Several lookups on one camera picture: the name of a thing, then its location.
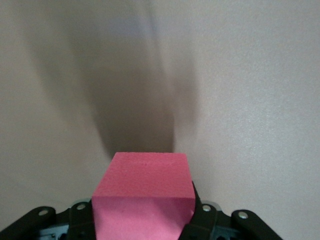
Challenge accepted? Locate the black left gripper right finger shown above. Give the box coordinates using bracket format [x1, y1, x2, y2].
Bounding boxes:
[181, 181, 283, 240]

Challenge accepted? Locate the brown paper table cover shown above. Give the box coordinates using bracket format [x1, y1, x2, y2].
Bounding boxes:
[0, 0, 320, 240]

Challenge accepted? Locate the red foam cube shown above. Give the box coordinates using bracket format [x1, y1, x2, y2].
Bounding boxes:
[91, 151, 196, 240]

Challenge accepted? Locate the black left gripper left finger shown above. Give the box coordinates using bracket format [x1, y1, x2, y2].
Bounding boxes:
[0, 197, 97, 240]

